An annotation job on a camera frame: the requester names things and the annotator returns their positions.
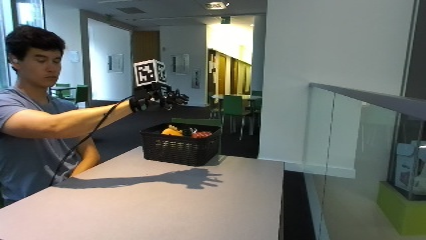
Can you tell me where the white marker cube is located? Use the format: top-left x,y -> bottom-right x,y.
134,58 -> 170,88

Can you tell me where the yellow fruit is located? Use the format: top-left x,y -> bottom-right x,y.
160,124 -> 186,137

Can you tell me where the red fruit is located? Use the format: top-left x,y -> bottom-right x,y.
191,130 -> 215,140

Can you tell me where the pale background table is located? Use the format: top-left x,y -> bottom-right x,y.
212,93 -> 264,102

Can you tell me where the green chair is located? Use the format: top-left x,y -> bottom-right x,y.
249,90 -> 264,128
222,94 -> 255,141
74,84 -> 91,104

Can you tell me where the black woven basket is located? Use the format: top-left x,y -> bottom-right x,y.
140,122 -> 223,167

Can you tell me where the wooden door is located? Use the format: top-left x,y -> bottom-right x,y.
132,30 -> 162,64

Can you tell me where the dark background table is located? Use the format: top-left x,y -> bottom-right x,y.
50,85 -> 78,100

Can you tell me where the ceiling lamp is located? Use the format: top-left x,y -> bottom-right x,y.
204,1 -> 231,11

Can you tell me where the person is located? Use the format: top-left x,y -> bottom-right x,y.
0,24 -> 135,208

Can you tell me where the glass railing panel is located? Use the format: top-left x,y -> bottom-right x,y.
303,86 -> 426,240

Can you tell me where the grey handrail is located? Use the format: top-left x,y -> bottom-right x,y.
308,82 -> 426,121

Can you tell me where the white carton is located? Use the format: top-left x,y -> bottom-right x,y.
395,140 -> 426,198

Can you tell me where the green block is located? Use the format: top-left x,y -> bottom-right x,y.
377,181 -> 426,237

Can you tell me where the small wall notice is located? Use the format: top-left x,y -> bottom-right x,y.
191,68 -> 202,90

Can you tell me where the framed wall picture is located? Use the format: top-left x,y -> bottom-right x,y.
172,53 -> 191,75
107,53 -> 126,74

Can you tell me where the black glove cable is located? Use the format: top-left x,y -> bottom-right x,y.
47,95 -> 135,187

